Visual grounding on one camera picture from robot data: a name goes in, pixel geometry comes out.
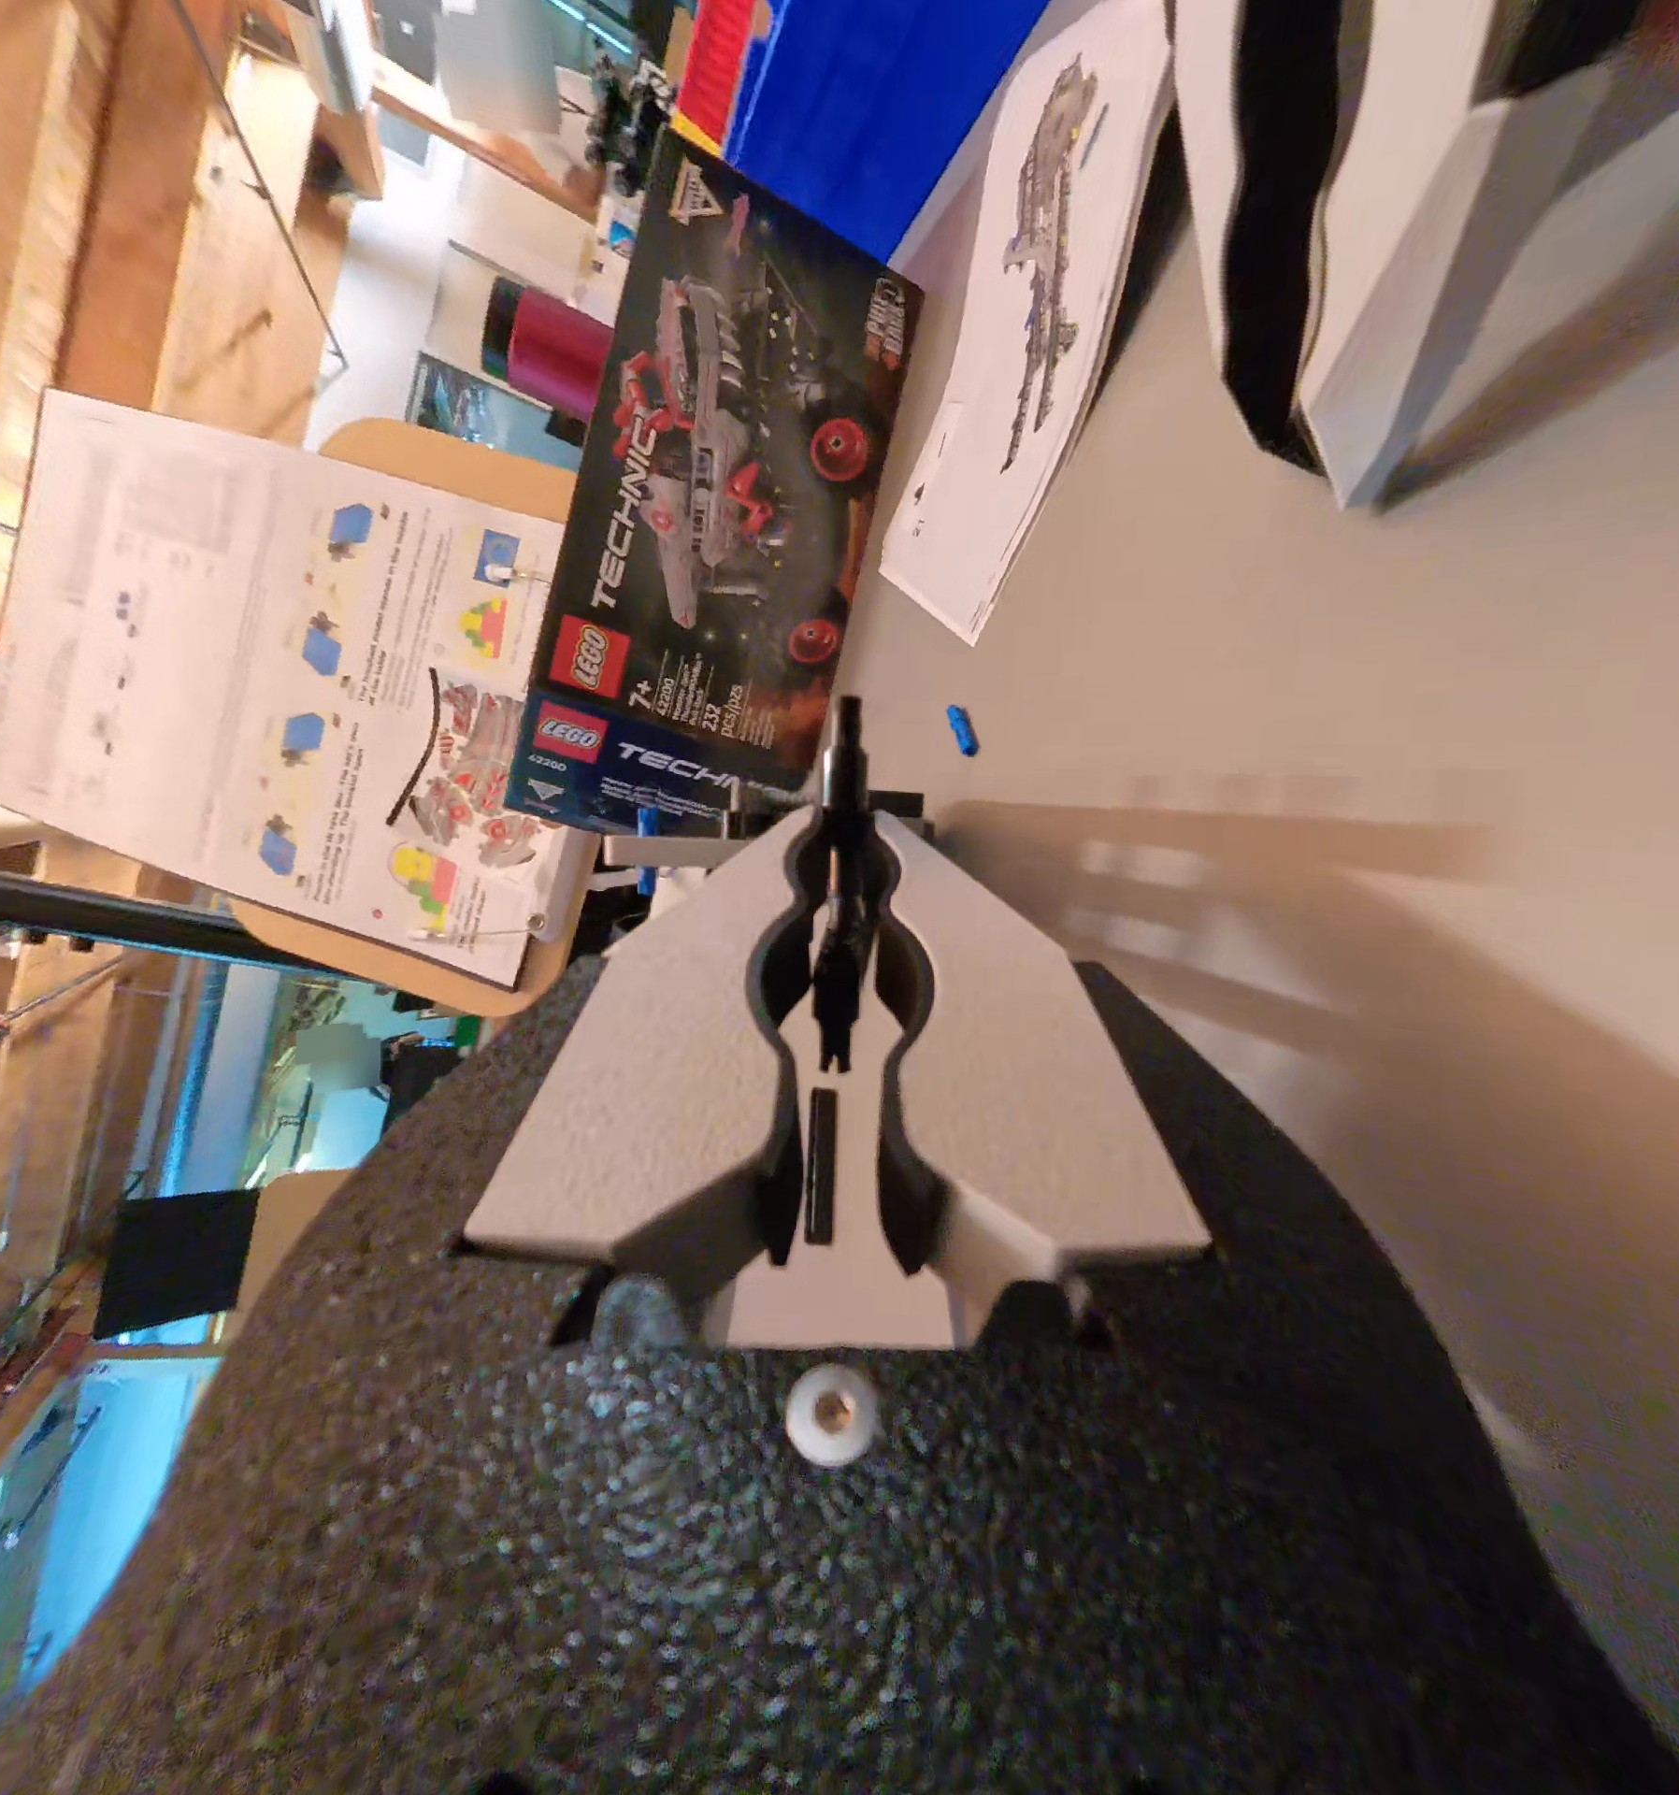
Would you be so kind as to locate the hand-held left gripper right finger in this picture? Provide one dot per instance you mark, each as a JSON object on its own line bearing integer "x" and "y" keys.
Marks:
{"x": 1050, "y": 1109}

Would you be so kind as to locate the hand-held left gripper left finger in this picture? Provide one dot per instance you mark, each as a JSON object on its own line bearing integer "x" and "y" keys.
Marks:
{"x": 643, "y": 1109}

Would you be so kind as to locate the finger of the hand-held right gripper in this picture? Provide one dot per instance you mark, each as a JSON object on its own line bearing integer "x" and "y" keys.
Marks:
{"x": 1204, "y": 126}
{"x": 1414, "y": 307}

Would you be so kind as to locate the grey black toy brick model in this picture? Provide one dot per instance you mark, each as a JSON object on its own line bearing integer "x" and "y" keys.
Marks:
{"x": 847, "y": 784}

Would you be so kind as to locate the grey desk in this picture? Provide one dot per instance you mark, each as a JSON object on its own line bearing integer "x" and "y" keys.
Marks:
{"x": 1276, "y": 674}

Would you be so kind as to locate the white instruction booklet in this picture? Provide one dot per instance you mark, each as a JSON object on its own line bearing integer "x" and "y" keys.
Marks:
{"x": 1050, "y": 353}

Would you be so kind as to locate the blue storage bin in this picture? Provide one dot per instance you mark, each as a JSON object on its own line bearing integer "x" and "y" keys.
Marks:
{"x": 855, "y": 112}

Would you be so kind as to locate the blue connector pin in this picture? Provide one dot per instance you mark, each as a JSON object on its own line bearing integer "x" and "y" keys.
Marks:
{"x": 964, "y": 728}

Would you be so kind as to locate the red storage bin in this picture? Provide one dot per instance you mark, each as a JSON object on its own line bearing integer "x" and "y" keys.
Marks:
{"x": 720, "y": 57}

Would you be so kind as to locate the black flat panel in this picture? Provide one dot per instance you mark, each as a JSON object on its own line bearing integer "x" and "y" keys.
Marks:
{"x": 173, "y": 1265}

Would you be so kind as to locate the black pole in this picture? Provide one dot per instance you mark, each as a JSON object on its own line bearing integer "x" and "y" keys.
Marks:
{"x": 151, "y": 912}

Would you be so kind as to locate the black toy set box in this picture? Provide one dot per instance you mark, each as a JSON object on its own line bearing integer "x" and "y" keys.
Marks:
{"x": 729, "y": 493}

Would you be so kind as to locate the maroon cylindrical container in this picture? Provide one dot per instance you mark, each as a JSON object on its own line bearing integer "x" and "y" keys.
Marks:
{"x": 559, "y": 353}

